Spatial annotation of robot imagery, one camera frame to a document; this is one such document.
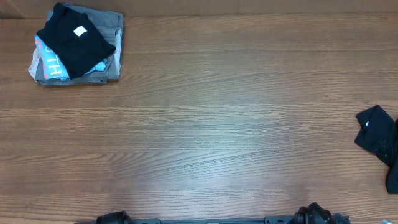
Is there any black t-shirt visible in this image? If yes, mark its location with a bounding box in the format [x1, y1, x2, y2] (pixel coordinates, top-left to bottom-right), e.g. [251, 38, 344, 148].
[37, 2, 116, 79]

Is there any grey folded garment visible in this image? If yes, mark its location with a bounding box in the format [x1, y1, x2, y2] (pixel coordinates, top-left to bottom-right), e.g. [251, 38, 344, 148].
[28, 3, 123, 86]

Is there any light blue printed shirt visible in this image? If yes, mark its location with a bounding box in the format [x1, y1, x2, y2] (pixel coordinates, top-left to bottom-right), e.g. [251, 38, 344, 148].
[33, 34, 108, 82]

